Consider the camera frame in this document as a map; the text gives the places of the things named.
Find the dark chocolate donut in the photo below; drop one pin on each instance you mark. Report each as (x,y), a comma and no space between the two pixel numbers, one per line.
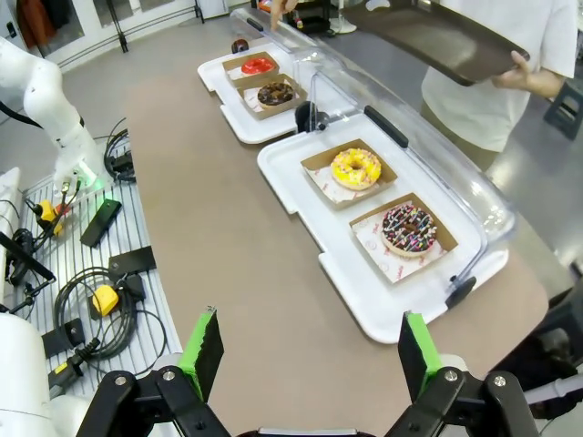
(266,98)

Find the cardboard box of red donut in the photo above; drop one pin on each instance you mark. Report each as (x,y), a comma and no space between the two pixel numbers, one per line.
(231,64)

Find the black step stool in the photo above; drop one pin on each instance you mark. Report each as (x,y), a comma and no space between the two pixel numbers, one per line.
(567,111)

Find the brown serving tray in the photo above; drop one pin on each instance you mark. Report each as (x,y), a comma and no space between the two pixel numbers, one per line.
(432,36)

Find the large white display tray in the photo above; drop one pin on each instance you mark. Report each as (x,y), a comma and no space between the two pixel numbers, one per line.
(291,182)

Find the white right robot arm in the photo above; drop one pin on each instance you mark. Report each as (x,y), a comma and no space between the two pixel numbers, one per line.
(23,364)

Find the black shelf cart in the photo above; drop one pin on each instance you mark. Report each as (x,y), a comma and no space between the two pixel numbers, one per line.
(314,16)

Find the cardboard box of sprinkled chocolate donut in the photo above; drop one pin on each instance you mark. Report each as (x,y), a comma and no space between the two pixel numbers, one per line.
(439,230)

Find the black stand pole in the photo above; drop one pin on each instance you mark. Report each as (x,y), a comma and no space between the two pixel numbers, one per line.
(27,259)

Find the small clear display lid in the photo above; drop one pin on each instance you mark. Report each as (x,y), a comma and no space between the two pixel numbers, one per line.
(291,41)

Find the large clear display lid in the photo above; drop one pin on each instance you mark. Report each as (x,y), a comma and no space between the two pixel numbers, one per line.
(460,191)

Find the cardboard box of dark donut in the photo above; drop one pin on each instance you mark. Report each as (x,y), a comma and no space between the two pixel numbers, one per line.
(248,88)

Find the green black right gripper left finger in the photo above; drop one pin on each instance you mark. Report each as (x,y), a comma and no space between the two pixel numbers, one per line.
(202,346)

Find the plain yellow emergency stop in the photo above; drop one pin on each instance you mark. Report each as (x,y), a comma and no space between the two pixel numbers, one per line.
(105,300)

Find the black lid hinge clip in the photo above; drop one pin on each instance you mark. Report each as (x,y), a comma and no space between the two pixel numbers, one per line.
(461,292)

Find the black flat mounting plate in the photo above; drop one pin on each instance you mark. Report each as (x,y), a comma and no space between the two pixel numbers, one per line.
(61,339)
(134,261)

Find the black floor frame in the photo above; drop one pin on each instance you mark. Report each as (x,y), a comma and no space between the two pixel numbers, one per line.
(123,27)

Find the chocolate donut with coloured sprinkles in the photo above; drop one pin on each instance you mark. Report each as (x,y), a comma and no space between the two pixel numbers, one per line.
(396,236)

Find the yellow sprinkled donut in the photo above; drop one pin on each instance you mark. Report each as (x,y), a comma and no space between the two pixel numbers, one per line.
(346,166)

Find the person's right hand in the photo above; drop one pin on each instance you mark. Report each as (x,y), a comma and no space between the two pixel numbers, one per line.
(282,8)

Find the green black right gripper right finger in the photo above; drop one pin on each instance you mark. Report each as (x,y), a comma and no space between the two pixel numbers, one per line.
(416,350)

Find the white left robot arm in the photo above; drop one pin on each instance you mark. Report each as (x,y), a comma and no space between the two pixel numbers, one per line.
(41,91)

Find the small black box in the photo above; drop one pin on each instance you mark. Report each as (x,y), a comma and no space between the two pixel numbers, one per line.
(135,287)

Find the person's left hand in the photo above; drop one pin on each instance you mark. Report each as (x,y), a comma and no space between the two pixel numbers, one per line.
(537,82)

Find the black round hinge knob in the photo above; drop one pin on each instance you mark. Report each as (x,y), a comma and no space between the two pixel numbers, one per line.
(303,116)

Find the yellow emergency stop red button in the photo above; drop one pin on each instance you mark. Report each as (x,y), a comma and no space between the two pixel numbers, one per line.
(48,214)

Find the cardboard box of yellow donut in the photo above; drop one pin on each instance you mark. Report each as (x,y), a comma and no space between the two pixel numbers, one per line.
(314,165)

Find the reddish brown hinge knob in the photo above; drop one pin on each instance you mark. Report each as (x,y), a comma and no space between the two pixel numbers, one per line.
(239,46)

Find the red glazed donut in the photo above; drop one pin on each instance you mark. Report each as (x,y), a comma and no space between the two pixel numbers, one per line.
(248,68)

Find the long black box green light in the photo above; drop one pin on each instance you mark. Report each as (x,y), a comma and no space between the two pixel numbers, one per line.
(101,223)

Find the white floor fan stand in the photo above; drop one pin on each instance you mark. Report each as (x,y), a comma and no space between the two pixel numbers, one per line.
(347,27)

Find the small white display tray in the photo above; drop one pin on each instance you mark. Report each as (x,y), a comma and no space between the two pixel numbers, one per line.
(255,125)

